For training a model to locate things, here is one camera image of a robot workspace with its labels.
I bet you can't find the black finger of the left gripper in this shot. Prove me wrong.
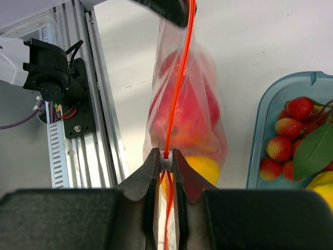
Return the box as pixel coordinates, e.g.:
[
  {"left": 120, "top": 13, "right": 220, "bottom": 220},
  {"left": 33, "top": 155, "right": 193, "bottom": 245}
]
[{"left": 133, "top": 0, "right": 191, "bottom": 28}]

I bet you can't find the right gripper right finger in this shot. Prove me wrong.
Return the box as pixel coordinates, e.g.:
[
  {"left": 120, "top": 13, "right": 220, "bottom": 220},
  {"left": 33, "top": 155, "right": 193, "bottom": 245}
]
[{"left": 172, "top": 149, "right": 332, "bottom": 249}]

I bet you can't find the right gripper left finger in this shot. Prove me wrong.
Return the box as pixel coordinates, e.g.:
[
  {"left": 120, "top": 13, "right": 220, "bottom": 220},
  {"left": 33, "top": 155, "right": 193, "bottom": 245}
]
[{"left": 1, "top": 148, "right": 160, "bottom": 249}]

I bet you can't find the orange yellow pepper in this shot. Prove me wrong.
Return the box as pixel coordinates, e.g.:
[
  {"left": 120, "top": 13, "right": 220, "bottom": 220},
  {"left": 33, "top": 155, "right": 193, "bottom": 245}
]
[{"left": 160, "top": 156, "right": 220, "bottom": 201}]

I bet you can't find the clear orange zip top bag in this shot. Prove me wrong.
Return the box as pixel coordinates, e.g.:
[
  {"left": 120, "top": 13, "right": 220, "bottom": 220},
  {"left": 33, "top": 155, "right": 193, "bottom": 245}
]
[{"left": 142, "top": 0, "right": 228, "bottom": 250}]

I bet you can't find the red apple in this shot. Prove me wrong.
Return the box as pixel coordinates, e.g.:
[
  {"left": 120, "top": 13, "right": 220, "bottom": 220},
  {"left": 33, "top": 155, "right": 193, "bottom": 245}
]
[{"left": 149, "top": 51, "right": 220, "bottom": 147}]

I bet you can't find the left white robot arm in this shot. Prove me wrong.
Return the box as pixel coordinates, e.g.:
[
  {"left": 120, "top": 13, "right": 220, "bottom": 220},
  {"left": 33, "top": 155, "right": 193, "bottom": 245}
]
[{"left": 1, "top": 36, "right": 85, "bottom": 106}]

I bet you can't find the teal plastic food tray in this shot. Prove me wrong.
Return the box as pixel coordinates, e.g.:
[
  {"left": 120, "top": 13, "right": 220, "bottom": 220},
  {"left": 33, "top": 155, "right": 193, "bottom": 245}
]
[{"left": 246, "top": 71, "right": 332, "bottom": 189}]

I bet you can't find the yellow banana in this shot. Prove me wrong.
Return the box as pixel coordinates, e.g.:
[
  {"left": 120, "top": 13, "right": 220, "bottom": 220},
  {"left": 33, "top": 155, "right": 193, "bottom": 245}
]
[{"left": 306, "top": 171, "right": 333, "bottom": 210}]

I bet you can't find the green leaf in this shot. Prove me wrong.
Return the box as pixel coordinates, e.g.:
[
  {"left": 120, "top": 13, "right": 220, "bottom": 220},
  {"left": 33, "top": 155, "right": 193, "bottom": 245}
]
[{"left": 293, "top": 123, "right": 332, "bottom": 180}]

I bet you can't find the left small circuit board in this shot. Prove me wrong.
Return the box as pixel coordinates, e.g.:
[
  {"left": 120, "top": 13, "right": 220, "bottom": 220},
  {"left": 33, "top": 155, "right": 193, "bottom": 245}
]
[{"left": 54, "top": 103, "right": 62, "bottom": 118}]

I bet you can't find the red strawberries cluster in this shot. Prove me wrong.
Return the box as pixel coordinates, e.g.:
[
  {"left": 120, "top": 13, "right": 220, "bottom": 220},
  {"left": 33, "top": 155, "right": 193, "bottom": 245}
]
[{"left": 259, "top": 96, "right": 332, "bottom": 182}]

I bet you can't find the aluminium mounting rail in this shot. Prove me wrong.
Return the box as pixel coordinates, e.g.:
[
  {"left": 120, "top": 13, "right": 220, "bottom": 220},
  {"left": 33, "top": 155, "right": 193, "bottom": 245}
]
[{"left": 50, "top": 1, "right": 130, "bottom": 189}]

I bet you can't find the white slotted cable duct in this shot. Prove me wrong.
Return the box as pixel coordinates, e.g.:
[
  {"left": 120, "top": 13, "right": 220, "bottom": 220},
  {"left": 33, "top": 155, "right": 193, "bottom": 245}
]
[{"left": 45, "top": 102, "right": 70, "bottom": 189}]

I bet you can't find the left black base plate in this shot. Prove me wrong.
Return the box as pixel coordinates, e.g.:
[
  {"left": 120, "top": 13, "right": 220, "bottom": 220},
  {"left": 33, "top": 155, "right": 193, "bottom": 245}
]
[{"left": 62, "top": 58, "right": 96, "bottom": 140}]

